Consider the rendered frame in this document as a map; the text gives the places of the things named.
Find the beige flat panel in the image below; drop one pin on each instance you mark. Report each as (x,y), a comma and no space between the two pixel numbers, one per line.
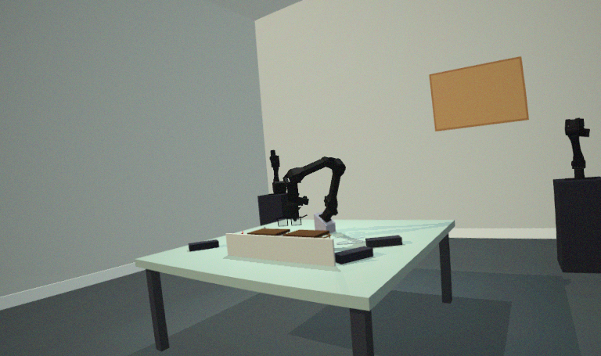
(301,250)

